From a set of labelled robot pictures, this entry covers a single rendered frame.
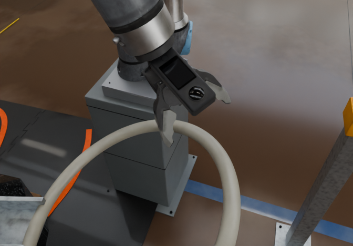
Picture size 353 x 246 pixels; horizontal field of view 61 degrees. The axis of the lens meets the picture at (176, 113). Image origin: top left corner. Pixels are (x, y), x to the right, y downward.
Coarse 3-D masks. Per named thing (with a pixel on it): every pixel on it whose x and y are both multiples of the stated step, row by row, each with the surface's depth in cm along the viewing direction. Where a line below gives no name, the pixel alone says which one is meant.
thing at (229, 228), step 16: (128, 128) 76; (144, 128) 74; (176, 128) 69; (192, 128) 66; (96, 144) 77; (112, 144) 77; (208, 144) 61; (80, 160) 76; (224, 160) 56; (64, 176) 74; (224, 176) 54; (48, 192) 72; (224, 192) 52; (48, 208) 70; (224, 208) 50; (240, 208) 50; (32, 224) 67; (224, 224) 48; (32, 240) 64; (224, 240) 46
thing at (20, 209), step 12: (0, 204) 71; (12, 204) 71; (24, 204) 70; (36, 204) 70; (0, 216) 72; (12, 216) 71; (24, 216) 71; (0, 228) 69; (12, 228) 69; (24, 228) 69; (0, 240) 67; (12, 240) 67
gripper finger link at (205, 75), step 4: (196, 72) 51; (200, 72) 52; (204, 72) 52; (208, 72) 53; (200, 76) 52; (204, 76) 52; (208, 76) 53; (212, 76) 53; (204, 80) 53; (208, 80) 53; (212, 80) 54; (216, 80) 54; (216, 84) 54; (220, 84) 55
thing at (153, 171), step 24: (96, 96) 144; (96, 120) 154; (120, 120) 147; (144, 120) 140; (120, 144) 161; (144, 144) 153; (120, 168) 180; (144, 168) 170; (168, 168) 169; (192, 168) 213; (144, 192) 190; (168, 192) 182
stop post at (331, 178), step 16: (352, 112) 99; (352, 128) 99; (336, 144) 116; (352, 144) 106; (336, 160) 114; (352, 160) 111; (320, 176) 129; (336, 176) 119; (320, 192) 129; (336, 192) 126; (304, 208) 146; (320, 208) 137; (304, 224) 150; (288, 240) 167; (304, 240) 161
